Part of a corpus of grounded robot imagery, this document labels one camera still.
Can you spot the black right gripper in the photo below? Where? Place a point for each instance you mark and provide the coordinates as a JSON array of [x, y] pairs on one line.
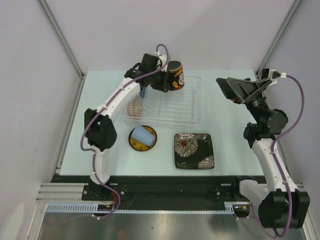
[[238, 90]]

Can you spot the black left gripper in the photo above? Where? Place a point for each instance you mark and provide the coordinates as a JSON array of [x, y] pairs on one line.
[[164, 85]]

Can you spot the red lacquer cup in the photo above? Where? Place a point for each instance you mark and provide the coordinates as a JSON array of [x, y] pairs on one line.
[[175, 75]]

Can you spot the blue patterned bowl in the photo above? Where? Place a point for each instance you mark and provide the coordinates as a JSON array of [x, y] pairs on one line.
[[143, 92]]

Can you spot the white wire dish rack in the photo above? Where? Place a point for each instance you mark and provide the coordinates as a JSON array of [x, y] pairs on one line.
[[179, 109]]

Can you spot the brown patterned bowl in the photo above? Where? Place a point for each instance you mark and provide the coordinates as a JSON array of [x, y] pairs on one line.
[[135, 108]]

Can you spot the black floral square plate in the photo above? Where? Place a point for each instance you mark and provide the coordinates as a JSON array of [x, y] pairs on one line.
[[193, 151]]

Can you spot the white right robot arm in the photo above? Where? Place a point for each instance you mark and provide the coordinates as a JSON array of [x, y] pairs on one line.
[[281, 205]]

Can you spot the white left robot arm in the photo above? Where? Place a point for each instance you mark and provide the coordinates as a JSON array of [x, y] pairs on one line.
[[99, 130]]

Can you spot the light blue plastic cup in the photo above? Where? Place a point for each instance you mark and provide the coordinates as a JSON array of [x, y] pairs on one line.
[[142, 135]]

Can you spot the yellow round saucer plate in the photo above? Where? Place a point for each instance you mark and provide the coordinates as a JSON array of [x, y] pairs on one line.
[[139, 146]]

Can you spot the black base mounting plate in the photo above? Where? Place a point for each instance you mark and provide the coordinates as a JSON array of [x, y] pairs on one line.
[[178, 193]]

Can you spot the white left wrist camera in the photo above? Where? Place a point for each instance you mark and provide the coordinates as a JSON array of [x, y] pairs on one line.
[[162, 62]]

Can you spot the aluminium frame rail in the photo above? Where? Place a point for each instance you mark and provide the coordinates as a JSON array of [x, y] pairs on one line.
[[60, 193]]

